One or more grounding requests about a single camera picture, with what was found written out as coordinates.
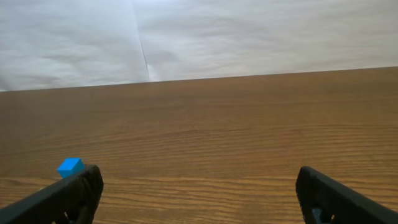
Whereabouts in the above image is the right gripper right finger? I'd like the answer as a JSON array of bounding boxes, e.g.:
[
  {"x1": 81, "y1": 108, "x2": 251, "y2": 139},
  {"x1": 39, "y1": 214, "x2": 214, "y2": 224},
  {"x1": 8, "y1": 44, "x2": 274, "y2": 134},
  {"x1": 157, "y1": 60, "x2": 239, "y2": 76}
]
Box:
[{"x1": 295, "y1": 166, "x2": 398, "y2": 224}]

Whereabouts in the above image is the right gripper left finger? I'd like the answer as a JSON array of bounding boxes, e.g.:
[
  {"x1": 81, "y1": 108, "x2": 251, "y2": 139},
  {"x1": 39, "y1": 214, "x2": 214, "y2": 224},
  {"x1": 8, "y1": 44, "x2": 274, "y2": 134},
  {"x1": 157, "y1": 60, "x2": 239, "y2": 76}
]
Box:
[{"x1": 0, "y1": 164, "x2": 104, "y2": 224}]

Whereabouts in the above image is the blue cube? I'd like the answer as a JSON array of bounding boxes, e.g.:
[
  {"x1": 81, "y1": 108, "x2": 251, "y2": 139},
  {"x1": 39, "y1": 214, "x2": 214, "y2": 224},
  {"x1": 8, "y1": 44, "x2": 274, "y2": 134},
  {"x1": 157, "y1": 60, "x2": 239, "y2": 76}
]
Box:
[{"x1": 57, "y1": 157, "x2": 86, "y2": 179}]

